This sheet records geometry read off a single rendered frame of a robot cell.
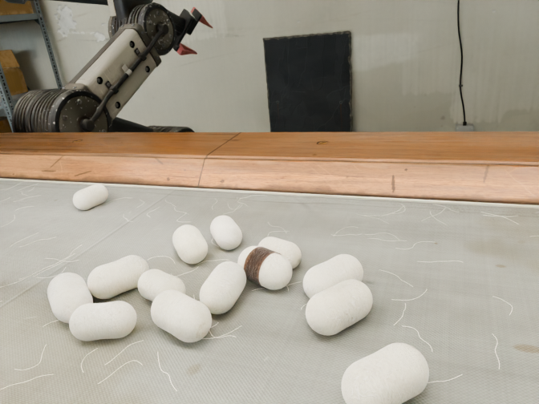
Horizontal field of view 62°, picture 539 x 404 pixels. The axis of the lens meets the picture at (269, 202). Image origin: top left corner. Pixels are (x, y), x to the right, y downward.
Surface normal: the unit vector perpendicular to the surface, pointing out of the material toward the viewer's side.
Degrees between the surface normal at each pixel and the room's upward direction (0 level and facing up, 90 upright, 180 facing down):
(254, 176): 45
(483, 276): 0
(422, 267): 0
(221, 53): 90
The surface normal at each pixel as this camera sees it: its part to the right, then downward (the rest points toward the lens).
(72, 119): 0.86, 0.11
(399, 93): -0.33, 0.40
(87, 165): -0.32, -0.36
